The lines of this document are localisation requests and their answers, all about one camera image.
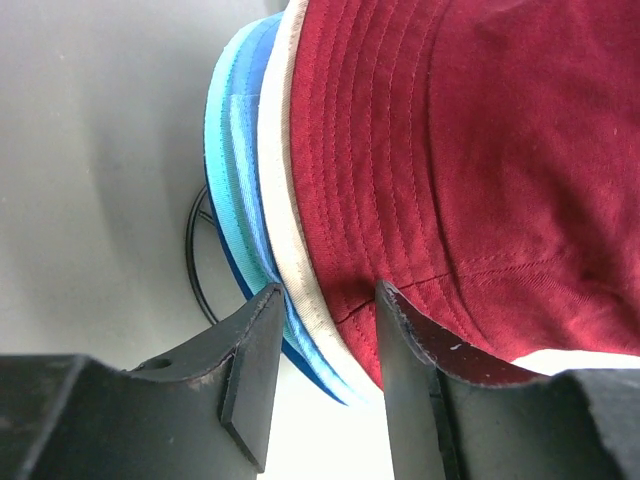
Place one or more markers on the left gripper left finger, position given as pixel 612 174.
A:
pixel 201 410

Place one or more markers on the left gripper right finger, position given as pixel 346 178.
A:
pixel 456 412

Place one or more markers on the cyan bucket hat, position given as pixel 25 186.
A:
pixel 219 161

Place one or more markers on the beige bucket hat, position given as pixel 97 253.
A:
pixel 281 213

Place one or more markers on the dark red hat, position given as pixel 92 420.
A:
pixel 483 157

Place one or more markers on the white hat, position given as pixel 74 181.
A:
pixel 551 362

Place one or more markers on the medium blue bucket hat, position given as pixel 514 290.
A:
pixel 255 257

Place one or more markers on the black wire hat stand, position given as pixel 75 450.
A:
pixel 196 213

